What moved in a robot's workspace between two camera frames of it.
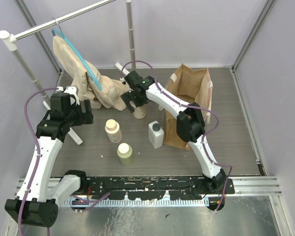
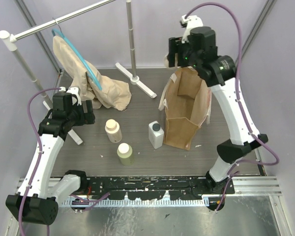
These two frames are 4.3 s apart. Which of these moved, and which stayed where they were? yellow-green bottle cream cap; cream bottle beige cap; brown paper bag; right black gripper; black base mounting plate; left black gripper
Moved: cream bottle beige cap; right black gripper
Stayed: black base mounting plate; yellow-green bottle cream cap; brown paper bag; left black gripper
